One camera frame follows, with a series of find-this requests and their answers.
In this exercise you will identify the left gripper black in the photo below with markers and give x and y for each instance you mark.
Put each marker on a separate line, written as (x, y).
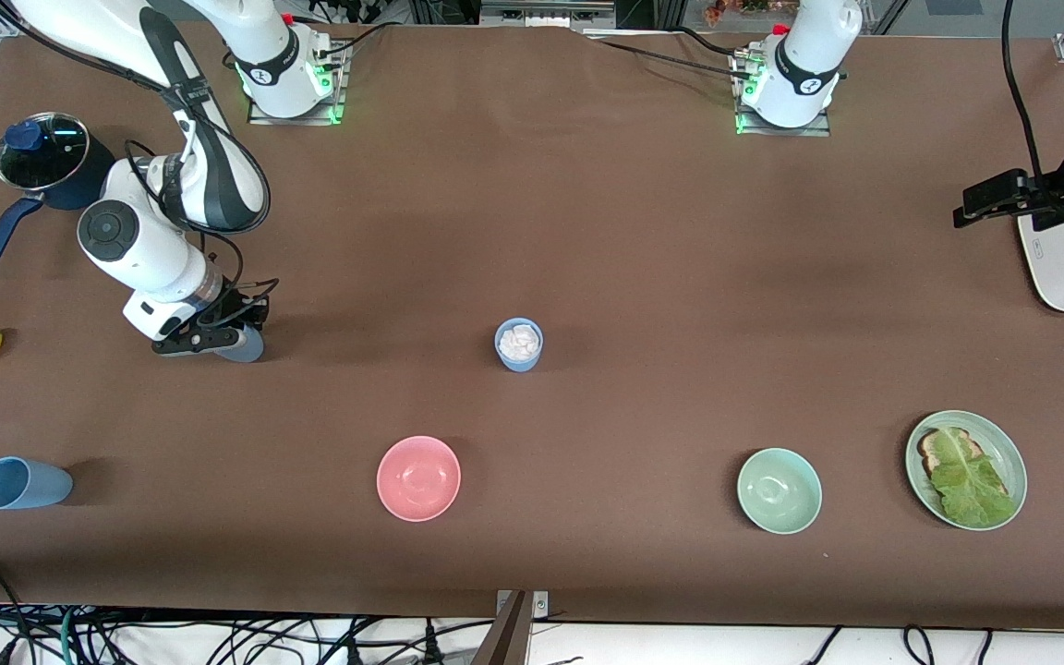
(1052, 193)

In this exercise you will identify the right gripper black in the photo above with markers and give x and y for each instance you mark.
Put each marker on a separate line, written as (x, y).
(238, 308)

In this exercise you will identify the blue plastic cup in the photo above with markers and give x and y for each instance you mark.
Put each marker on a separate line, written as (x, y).
(519, 362)
(250, 349)
(24, 485)

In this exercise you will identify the white tissue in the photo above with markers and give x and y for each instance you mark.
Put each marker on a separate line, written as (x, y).
(519, 342)

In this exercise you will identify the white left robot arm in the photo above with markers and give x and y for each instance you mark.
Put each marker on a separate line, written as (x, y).
(809, 55)

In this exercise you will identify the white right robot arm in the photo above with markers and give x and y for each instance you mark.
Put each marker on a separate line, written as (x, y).
(153, 263)

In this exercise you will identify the pink bowl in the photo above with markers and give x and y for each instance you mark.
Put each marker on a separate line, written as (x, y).
(418, 480)

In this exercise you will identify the green plate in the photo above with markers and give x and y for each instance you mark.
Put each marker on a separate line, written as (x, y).
(1003, 443)

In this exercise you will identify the toasted bread slice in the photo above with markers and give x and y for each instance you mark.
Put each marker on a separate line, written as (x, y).
(931, 453)

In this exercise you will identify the green lettuce leaf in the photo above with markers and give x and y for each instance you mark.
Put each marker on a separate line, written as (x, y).
(971, 485)

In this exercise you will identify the orange flowers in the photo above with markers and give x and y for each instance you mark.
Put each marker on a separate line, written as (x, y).
(726, 11)

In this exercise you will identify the mint green bowl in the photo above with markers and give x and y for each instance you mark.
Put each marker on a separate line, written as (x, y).
(779, 491)

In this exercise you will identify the dark grey metal bar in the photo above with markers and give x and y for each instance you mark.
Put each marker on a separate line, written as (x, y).
(506, 642)

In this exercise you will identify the grey metal box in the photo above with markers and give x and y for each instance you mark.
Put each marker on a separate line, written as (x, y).
(546, 14)

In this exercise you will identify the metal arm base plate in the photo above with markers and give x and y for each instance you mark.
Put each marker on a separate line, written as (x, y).
(296, 120)
(781, 131)

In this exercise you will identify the metal table edge bracket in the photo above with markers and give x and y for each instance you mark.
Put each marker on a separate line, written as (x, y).
(541, 605)

